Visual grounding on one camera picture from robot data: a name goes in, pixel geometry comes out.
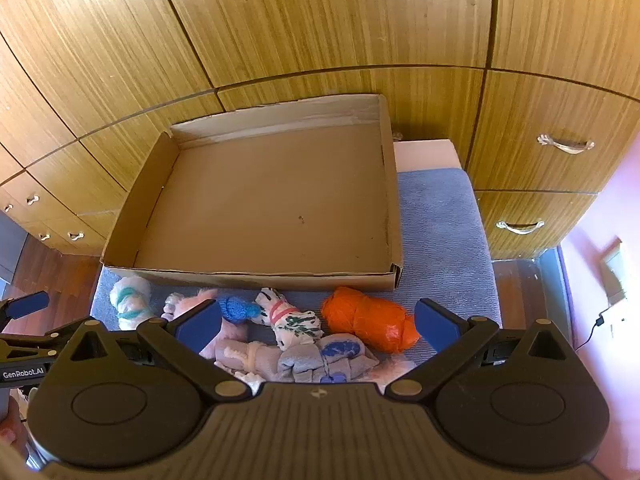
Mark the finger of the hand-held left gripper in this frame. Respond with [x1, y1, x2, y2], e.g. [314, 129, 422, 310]
[0, 294, 51, 333]
[0, 320, 86, 358]

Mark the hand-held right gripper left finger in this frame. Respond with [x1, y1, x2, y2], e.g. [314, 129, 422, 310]
[57, 294, 252, 403]

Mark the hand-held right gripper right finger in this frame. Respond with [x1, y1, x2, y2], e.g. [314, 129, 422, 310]
[385, 297, 576, 402]

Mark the pink fluffy bundle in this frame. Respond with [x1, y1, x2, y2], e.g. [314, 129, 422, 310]
[161, 287, 250, 356]

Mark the blue sock bundle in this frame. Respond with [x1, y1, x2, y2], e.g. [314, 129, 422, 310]
[216, 295, 262, 325]

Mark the beige pink bundle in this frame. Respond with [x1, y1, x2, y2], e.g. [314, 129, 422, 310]
[214, 338, 281, 378]

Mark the orange plastic bundle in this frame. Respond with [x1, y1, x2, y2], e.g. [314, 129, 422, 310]
[320, 287, 421, 356]

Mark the white bundle with teal band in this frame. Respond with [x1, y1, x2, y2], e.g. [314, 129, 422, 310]
[110, 276, 160, 332]

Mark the white patterned bundle red band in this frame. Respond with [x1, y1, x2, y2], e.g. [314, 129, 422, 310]
[252, 287, 322, 351]

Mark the grey bundle with blue print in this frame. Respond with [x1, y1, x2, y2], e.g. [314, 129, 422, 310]
[277, 332, 381, 385]

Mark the cardboard box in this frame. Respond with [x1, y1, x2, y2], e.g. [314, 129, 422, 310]
[100, 92, 405, 293]

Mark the person's left hand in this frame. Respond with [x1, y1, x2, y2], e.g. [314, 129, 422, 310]
[0, 411, 29, 461]

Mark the dark grey furniture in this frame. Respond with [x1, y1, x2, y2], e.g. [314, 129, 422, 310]
[0, 210, 28, 283]

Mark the blue towel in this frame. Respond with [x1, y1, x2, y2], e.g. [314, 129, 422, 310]
[90, 167, 501, 396]

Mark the wooden wardrobe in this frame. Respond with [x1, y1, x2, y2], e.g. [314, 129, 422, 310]
[0, 0, 640, 262]

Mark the large metal drawer handle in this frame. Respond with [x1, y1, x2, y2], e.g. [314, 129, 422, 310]
[537, 133, 596, 155]
[495, 219, 545, 235]

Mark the black charger cable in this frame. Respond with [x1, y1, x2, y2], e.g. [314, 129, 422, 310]
[572, 322, 603, 353]

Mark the beige wall socket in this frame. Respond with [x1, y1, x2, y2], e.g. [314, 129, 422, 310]
[597, 240, 630, 311]

